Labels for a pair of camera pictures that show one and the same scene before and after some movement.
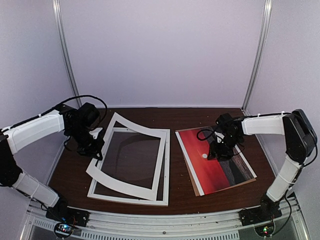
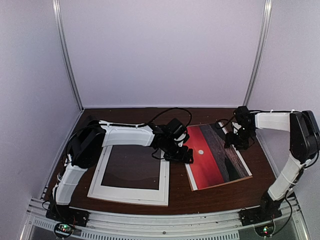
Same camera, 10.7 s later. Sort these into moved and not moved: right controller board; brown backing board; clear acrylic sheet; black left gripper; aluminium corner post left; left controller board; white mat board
Moved: black left gripper; white mat board; brown backing board
Not moved: right controller board; aluminium corner post left; left controller board; clear acrylic sheet
